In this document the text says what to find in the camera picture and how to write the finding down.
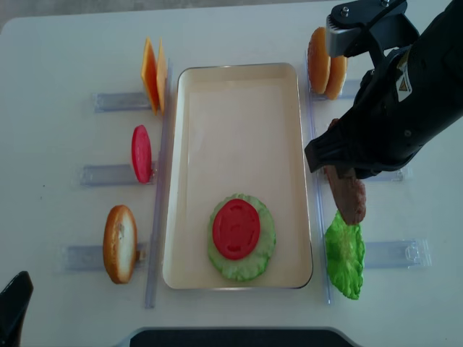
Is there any lettuce leaf on tray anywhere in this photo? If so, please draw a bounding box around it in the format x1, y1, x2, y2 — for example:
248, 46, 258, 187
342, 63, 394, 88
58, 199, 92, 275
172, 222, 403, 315
207, 193, 276, 282

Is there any tomato slice on tray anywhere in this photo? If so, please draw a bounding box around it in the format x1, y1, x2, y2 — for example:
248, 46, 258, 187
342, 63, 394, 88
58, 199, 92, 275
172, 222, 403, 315
212, 198, 260, 260

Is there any bread slice standing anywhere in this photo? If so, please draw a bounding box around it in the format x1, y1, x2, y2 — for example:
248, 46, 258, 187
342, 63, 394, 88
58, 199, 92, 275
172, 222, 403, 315
103, 205, 137, 284

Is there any clear pusher track lettuce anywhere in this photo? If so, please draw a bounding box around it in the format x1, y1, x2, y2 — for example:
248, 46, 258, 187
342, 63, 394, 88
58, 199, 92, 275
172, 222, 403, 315
364, 239, 432, 269

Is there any cream metal tray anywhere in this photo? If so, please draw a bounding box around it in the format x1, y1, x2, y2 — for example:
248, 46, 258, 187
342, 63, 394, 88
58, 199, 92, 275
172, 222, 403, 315
162, 63, 313, 289

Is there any clear pusher track tomato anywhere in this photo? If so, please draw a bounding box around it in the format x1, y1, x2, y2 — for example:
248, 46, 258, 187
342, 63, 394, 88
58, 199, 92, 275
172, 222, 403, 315
72, 164, 143, 188

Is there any clear front rail right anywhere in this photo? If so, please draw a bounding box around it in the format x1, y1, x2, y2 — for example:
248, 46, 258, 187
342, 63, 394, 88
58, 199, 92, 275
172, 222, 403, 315
305, 52, 333, 306

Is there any clear pusher track cheese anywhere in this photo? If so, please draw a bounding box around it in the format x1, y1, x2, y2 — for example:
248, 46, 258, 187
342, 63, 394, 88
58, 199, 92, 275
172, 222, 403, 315
92, 92, 151, 113

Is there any bun half nearer tray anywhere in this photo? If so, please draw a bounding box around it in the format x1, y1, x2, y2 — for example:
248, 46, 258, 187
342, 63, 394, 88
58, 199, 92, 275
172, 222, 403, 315
307, 27, 331, 94

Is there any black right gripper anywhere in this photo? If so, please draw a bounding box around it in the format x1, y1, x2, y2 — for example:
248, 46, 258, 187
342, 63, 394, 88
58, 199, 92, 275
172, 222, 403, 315
305, 46, 449, 179

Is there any bun half outer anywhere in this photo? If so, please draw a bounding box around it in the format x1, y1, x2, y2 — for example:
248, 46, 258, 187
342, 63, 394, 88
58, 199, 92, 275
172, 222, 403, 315
325, 56, 348, 100

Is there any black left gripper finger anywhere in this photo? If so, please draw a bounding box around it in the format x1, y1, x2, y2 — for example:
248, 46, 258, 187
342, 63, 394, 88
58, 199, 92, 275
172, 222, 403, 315
0, 271, 33, 347

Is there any orange cheese slice inner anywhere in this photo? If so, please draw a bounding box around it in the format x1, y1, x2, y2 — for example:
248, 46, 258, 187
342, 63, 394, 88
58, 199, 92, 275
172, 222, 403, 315
156, 39, 168, 115

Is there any clear rail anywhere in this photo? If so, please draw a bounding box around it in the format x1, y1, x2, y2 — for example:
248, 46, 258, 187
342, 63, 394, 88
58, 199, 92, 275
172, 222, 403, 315
144, 59, 173, 309
305, 52, 333, 306

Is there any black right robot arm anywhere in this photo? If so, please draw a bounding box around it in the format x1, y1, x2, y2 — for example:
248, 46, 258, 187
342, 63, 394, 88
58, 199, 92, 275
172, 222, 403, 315
305, 1, 462, 179

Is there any orange cheese slice outer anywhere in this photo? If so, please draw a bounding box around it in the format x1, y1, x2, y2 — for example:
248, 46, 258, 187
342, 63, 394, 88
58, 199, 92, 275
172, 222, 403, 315
140, 37, 160, 114

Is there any green lettuce leaf standing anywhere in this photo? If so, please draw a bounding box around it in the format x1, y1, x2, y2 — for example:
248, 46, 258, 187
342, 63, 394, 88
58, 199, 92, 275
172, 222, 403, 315
325, 210, 365, 300

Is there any red tomato slice standing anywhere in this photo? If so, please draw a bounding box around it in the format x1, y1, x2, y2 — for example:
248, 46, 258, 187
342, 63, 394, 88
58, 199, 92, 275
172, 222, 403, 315
131, 125, 153, 184

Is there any clear front rail left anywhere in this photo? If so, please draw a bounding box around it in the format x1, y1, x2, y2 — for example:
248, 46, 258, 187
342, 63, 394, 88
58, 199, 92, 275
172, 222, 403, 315
144, 59, 173, 309

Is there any clear pusher track bread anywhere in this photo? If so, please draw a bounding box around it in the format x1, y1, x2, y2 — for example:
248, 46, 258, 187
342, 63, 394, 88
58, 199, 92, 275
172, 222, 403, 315
59, 241, 149, 272

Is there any orange cheese slice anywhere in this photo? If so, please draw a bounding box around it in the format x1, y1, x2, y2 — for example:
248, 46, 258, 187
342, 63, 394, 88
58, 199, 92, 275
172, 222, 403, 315
156, 39, 168, 115
140, 37, 160, 114

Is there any black base panel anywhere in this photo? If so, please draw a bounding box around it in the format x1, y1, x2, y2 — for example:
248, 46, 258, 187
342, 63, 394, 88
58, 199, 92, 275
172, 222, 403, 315
129, 328, 353, 347

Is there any clear pusher track patty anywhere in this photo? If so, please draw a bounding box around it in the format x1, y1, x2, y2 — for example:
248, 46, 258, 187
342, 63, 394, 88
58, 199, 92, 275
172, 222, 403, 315
374, 166, 413, 181

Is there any meat patty nearer tray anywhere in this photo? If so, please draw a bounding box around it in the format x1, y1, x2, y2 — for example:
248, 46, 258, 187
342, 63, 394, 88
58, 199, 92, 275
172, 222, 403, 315
323, 118, 368, 226

